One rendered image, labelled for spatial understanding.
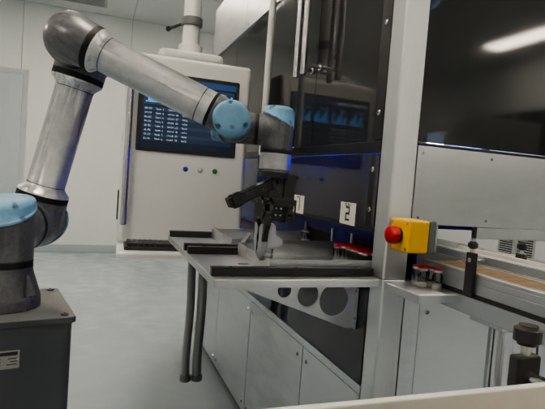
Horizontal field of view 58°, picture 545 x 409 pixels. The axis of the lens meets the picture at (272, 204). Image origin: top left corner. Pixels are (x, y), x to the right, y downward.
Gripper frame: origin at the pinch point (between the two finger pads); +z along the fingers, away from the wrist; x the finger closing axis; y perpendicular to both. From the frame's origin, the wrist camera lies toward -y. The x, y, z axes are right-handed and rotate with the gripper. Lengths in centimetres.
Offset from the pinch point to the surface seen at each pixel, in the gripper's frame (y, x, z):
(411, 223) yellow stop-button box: 26.7, -21.5, -11.4
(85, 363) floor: -36, 175, 92
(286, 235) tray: 29, 54, 1
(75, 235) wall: -56, 544, 71
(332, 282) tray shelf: 14.7, -10.9, 4.1
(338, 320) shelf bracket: 22.8, -1.0, 15.7
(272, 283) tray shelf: 0.1, -10.9, 4.5
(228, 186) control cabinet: 14, 88, -14
